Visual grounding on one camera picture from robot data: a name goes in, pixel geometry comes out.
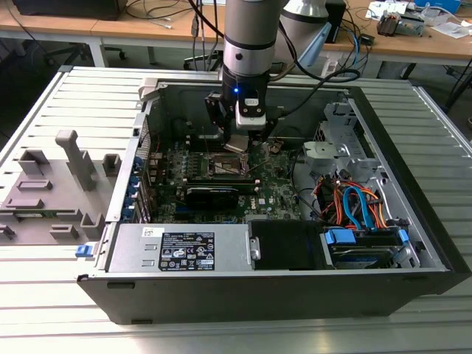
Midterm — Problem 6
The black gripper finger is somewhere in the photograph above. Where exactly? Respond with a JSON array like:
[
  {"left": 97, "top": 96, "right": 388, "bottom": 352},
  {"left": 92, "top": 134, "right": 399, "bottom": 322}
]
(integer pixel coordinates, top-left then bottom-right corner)
[{"left": 204, "top": 90, "right": 227, "bottom": 130}]

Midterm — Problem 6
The silver CPU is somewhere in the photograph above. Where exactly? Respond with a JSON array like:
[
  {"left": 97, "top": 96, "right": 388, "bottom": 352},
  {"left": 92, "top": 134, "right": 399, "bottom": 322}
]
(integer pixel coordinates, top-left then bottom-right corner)
[{"left": 223, "top": 133, "right": 249, "bottom": 154}]

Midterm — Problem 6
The CPU socket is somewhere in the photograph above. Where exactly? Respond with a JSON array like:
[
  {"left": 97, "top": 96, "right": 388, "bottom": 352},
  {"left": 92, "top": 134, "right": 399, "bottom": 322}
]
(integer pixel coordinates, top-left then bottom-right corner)
[{"left": 206, "top": 151, "right": 252, "bottom": 180}]

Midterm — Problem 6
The copper finned CPU cooler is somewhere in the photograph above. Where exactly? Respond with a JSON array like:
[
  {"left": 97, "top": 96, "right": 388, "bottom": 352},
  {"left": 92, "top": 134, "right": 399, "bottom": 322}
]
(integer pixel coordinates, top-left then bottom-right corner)
[{"left": 375, "top": 10, "right": 403, "bottom": 38}]

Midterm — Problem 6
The black office chair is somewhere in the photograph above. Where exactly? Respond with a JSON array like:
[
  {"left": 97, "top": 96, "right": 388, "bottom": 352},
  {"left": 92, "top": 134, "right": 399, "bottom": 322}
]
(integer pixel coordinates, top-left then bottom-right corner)
[
  {"left": 43, "top": 40, "right": 127, "bottom": 66},
  {"left": 182, "top": 53, "right": 222, "bottom": 72}
]

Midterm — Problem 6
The graphics card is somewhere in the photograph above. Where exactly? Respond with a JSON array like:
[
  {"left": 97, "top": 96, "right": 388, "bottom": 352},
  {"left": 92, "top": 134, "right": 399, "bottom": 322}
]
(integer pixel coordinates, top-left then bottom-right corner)
[{"left": 183, "top": 185, "right": 241, "bottom": 212}]

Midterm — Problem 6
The green motherboard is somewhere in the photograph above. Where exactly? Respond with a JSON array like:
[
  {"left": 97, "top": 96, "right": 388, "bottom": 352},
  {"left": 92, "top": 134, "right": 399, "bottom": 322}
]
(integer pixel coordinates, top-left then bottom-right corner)
[{"left": 146, "top": 138, "right": 309, "bottom": 226}]

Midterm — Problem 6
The metal drive cage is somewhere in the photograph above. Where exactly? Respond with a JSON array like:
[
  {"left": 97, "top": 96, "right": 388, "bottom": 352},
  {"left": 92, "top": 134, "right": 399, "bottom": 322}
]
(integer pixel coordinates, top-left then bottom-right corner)
[{"left": 301, "top": 101, "right": 388, "bottom": 174}]

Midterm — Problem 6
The black rectangular box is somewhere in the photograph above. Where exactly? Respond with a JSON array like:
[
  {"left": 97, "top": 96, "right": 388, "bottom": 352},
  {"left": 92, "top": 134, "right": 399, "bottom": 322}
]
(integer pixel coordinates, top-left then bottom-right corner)
[{"left": 326, "top": 0, "right": 347, "bottom": 44}]

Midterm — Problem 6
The black drive bay box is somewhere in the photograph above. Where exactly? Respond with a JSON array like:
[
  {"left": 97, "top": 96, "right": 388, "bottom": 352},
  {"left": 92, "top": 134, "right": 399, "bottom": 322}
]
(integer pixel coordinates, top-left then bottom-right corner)
[{"left": 246, "top": 219, "right": 335, "bottom": 272}]

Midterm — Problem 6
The white printed paper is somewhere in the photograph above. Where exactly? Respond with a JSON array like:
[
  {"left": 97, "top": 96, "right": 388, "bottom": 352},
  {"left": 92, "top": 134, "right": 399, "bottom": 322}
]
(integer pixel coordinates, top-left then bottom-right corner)
[{"left": 364, "top": 0, "right": 409, "bottom": 19}]

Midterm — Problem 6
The grey power supply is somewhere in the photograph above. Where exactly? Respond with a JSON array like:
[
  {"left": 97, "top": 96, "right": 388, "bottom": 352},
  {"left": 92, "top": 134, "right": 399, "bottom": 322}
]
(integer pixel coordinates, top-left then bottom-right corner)
[{"left": 105, "top": 222, "right": 259, "bottom": 274}]

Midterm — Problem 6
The wooden desk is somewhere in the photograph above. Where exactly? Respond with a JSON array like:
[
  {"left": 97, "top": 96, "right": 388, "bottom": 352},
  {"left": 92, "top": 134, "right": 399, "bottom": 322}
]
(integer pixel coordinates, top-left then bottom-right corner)
[{"left": 0, "top": 0, "right": 472, "bottom": 69}]

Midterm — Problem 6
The grey parts rack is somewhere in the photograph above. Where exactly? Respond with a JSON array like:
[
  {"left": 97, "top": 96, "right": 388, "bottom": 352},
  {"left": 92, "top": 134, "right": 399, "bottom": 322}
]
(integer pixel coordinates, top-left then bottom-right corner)
[{"left": 0, "top": 128, "right": 122, "bottom": 246}]

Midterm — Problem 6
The grey metal box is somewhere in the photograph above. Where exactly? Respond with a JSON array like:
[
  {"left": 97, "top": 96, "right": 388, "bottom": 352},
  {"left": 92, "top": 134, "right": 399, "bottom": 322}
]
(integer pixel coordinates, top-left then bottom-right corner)
[{"left": 400, "top": 13, "right": 426, "bottom": 38}]

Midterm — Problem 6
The green circuit card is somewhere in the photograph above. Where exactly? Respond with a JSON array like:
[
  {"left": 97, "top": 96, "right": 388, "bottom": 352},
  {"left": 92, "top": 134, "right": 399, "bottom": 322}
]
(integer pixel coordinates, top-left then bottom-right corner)
[{"left": 13, "top": 209, "right": 77, "bottom": 219}]

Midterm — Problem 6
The hard disk in blue carrier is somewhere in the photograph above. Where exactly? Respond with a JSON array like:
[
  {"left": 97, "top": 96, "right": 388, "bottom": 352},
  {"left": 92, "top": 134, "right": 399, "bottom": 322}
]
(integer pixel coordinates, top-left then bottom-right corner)
[{"left": 319, "top": 226, "right": 411, "bottom": 271}]

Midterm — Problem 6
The blue flat box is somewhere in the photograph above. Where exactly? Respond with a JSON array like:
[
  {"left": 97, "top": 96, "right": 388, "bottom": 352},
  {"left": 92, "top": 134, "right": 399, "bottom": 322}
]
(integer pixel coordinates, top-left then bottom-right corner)
[{"left": 414, "top": 0, "right": 462, "bottom": 10}]

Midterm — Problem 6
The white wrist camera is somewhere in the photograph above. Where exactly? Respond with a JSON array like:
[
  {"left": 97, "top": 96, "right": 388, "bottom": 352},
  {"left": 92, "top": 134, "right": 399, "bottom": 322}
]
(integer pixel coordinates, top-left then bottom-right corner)
[{"left": 235, "top": 94, "right": 269, "bottom": 131}]

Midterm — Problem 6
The black camera cable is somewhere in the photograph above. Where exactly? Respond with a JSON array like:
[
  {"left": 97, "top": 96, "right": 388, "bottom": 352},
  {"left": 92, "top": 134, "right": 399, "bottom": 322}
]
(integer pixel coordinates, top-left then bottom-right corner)
[{"left": 267, "top": 69, "right": 361, "bottom": 121}]

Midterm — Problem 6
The blue cable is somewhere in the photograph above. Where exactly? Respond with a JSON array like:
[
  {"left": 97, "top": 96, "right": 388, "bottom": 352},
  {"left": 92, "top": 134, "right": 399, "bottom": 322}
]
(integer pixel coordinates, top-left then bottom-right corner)
[{"left": 348, "top": 29, "right": 366, "bottom": 74}]

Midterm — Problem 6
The orange wire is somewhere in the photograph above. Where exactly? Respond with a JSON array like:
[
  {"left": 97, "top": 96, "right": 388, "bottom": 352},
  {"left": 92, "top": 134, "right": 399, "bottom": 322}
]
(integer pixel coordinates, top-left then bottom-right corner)
[
  {"left": 330, "top": 180, "right": 347, "bottom": 223},
  {"left": 359, "top": 187, "right": 388, "bottom": 229}
]

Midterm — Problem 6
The blue wire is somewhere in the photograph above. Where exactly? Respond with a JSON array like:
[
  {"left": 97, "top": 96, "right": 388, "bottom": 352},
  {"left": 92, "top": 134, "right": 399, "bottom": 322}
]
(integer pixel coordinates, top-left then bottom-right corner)
[{"left": 341, "top": 186, "right": 374, "bottom": 232}]

